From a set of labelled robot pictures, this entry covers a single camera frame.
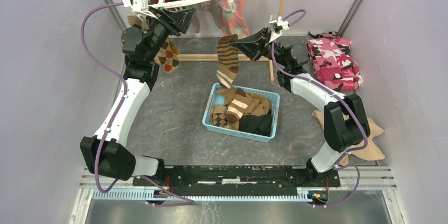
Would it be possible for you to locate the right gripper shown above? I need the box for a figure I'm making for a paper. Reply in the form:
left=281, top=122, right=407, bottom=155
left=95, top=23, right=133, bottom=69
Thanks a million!
left=231, top=27, right=290, bottom=68

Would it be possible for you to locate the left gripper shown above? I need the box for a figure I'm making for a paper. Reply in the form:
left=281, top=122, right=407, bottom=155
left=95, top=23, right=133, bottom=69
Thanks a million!
left=145, top=6, right=196, bottom=62

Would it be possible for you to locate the brown striped sock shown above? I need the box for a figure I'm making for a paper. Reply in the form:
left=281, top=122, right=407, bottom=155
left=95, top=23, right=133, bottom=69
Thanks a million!
left=217, top=34, right=239, bottom=89
left=225, top=88, right=261, bottom=124

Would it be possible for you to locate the beige argyle sock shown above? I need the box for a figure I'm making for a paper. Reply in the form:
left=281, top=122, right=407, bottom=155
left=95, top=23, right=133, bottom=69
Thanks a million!
left=154, top=38, right=180, bottom=73
left=127, top=15, right=148, bottom=32

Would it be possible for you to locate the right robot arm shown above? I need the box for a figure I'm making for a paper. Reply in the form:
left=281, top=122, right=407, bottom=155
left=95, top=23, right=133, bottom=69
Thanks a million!
left=232, top=17, right=370, bottom=186

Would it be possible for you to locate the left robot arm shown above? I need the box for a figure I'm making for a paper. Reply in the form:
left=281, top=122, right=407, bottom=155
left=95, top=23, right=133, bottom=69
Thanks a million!
left=80, top=6, right=195, bottom=186

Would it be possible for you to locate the pink patterned sock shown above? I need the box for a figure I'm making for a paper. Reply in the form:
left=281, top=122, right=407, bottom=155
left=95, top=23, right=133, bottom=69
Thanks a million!
left=218, top=0, right=250, bottom=39

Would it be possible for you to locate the light blue plastic basket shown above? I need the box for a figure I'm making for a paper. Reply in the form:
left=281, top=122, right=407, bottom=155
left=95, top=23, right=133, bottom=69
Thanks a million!
left=202, top=83, right=281, bottom=143

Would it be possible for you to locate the pink camouflage bag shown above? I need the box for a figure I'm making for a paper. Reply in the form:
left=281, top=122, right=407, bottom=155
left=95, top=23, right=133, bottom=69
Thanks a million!
left=306, top=32, right=362, bottom=92

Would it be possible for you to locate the black garment in basket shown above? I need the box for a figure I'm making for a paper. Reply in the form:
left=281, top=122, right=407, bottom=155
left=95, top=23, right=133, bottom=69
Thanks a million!
left=239, top=114, right=273, bottom=136

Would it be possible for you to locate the beige cloth on floor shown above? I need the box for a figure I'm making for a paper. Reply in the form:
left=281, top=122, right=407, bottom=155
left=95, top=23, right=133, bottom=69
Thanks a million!
left=312, top=109, right=386, bottom=167

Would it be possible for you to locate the wooden rack frame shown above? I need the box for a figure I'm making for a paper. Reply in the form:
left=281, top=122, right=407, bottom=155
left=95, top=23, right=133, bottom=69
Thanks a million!
left=113, top=0, right=294, bottom=83

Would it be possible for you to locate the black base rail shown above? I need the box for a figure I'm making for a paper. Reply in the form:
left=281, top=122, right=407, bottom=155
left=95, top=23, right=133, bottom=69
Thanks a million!
left=151, top=165, right=341, bottom=197

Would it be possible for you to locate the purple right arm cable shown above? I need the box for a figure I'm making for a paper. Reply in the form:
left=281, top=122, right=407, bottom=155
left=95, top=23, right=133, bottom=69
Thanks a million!
left=270, top=8, right=369, bottom=208

